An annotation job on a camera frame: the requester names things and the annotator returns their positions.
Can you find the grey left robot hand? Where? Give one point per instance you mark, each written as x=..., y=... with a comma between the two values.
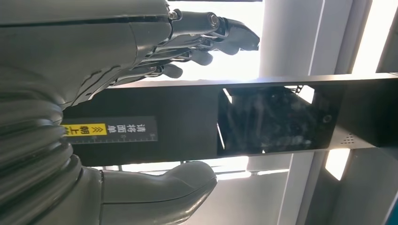
x=77, y=46

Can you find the black inbound scanner machine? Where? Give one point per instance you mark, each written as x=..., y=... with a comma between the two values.
x=186, y=124

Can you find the dark machine screen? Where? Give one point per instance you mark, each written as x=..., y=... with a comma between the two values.
x=270, y=124

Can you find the black yellow ruler label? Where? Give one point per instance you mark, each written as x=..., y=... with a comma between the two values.
x=130, y=129

